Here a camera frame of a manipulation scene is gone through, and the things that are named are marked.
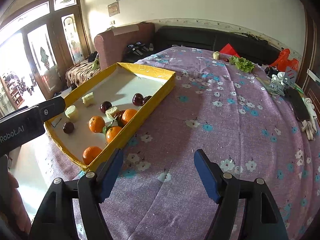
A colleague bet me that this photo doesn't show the patterned blanket bed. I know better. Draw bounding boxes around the patterned blanket bed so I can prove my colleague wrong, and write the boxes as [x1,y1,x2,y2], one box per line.
[66,60,100,87]

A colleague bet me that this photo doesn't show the yellow white cardboard tray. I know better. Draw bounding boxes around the yellow white cardboard tray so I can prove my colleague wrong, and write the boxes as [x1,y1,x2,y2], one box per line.
[45,63,176,171]

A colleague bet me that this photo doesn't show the person's left hand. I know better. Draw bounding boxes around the person's left hand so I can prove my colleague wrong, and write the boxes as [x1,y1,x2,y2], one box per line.
[8,172,31,234]

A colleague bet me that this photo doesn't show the orange mandarin in tray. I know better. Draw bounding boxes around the orange mandarin in tray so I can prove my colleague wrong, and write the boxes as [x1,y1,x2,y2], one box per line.
[82,146,102,165]

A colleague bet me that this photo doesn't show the purple floral tablecloth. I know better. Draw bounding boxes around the purple floral tablecloth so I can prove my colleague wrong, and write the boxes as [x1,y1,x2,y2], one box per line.
[39,47,319,239]

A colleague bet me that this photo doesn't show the black smartphone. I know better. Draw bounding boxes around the black smartphone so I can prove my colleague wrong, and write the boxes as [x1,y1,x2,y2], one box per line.
[285,87,310,122]

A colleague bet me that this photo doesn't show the large corn cob piece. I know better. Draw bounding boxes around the large corn cob piece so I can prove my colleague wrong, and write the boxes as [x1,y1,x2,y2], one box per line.
[82,92,95,107]

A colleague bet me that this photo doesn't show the far corn cob piece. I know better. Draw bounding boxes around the far corn cob piece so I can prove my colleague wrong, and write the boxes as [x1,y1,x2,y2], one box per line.
[213,51,220,60]

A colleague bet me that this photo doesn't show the red jujube date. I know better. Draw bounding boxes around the red jujube date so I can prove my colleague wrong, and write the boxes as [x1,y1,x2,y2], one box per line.
[114,111,125,127]

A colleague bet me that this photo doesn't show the small corn cob piece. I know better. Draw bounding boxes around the small corn cob piece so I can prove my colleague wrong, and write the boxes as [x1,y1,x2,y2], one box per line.
[105,106,119,120]

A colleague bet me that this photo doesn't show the green lettuce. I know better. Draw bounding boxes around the green lettuce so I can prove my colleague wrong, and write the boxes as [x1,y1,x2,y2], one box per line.
[229,56,255,73]

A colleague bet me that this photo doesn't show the white work gloves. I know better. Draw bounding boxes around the white work gloves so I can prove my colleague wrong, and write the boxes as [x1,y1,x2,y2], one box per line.
[302,98,318,141]

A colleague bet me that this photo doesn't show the white garlic bunch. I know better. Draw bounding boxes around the white garlic bunch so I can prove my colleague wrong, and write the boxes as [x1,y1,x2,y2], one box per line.
[269,72,285,96]

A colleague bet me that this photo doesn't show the small orange mandarin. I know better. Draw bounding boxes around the small orange mandarin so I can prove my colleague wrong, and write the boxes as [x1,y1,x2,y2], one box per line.
[88,116,105,133]

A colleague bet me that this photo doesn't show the red plastic bag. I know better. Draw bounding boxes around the red plastic bag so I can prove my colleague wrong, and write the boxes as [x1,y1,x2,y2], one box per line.
[270,48,298,72]

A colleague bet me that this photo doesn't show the corn cob piece in tray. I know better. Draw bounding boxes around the corn cob piece in tray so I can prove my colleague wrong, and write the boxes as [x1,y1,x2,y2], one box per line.
[65,105,79,122]

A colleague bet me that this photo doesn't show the black leather sofa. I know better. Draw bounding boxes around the black leather sofa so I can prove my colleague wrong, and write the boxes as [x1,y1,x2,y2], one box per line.
[122,26,280,64]

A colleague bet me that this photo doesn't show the grey slotted spatula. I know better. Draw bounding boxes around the grey slotted spatula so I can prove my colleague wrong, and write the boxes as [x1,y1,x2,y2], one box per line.
[283,67,297,88]

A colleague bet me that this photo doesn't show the wooden glass door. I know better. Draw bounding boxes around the wooden glass door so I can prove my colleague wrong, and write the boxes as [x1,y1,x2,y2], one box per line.
[1,0,90,111]

